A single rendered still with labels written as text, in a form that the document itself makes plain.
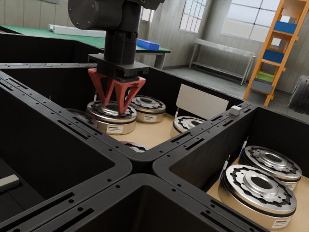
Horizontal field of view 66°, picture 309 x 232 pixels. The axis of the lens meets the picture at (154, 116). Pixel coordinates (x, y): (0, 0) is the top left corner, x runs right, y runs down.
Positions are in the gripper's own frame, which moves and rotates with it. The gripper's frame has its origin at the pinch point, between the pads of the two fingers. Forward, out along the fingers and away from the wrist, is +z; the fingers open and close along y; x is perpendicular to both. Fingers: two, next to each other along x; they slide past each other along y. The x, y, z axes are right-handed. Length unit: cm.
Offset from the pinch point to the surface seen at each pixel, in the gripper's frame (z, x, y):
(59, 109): -6.9, -18.7, 9.3
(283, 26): -34, 482, -56
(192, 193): -6.7, -18.8, 26.7
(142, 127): 4.4, 4.5, 4.8
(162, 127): 4.7, 9.0, 7.2
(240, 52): 41, 626, -158
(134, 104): 1.3, 6.6, 0.1
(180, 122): 1.8, 9.2, 11.0
